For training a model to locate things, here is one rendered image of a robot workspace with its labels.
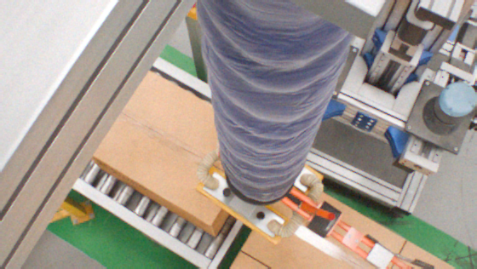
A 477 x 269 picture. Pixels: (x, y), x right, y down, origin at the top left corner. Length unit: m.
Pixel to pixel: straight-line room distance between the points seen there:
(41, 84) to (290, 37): 0.51
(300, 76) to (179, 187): 1.57
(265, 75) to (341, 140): 2.38
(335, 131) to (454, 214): 0.79
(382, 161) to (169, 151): 1.22
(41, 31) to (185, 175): 2.13
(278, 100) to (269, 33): 0.25
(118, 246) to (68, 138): 3.06
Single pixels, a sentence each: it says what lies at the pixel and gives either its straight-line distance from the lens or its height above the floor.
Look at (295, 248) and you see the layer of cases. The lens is 2.80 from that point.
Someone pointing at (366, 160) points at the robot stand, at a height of 0.21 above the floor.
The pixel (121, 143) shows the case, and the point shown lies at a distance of 2.49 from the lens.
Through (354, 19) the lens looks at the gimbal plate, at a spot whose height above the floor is 2.86.
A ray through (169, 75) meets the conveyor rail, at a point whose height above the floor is 0.59.
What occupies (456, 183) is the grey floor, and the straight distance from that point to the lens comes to 3.56.
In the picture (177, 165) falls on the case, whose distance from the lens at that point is 2.44.
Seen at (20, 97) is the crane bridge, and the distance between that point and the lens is 0.30.
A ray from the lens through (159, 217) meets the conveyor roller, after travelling 2.82.
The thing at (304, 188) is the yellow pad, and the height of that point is 1.13.
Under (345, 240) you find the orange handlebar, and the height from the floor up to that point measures 1.25.
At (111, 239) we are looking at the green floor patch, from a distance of 3.41.
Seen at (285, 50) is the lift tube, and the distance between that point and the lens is 0.80.
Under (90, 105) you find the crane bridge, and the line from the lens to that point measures 0.34.
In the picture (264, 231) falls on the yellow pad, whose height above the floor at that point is 1.13.
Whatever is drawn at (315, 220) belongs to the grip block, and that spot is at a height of 1.25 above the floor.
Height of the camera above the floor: 3.32
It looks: 75 degrees down
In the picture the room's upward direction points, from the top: 5 degrees counter-clockwise
